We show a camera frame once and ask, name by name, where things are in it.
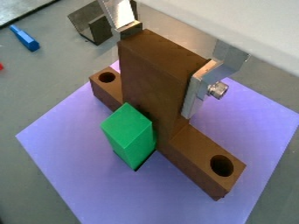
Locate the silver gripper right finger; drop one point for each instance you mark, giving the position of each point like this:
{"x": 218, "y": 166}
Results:
{"x": 206, "y": 81}

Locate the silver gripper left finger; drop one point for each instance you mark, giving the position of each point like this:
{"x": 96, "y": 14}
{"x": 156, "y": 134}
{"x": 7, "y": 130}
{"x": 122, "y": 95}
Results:
{"x": 120, "y": 17}

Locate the brown T-shaped block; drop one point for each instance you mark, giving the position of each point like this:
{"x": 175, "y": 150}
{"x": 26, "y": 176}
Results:
{"x": 151, "y": 82}

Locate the purple base board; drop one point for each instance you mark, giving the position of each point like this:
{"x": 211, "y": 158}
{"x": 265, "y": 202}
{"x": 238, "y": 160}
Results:
{"x": 108, "y": 194}

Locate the green U-shaped block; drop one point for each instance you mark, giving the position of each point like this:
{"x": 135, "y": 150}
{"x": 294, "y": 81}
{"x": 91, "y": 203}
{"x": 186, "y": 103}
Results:
{"x": 131, "y": 136}

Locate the blue small block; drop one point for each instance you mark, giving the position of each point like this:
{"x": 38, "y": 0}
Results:
{"x": 28, "y": 41}

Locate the black bracket block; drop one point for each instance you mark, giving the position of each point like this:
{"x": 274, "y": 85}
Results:
{"x": 92, "y": 26}

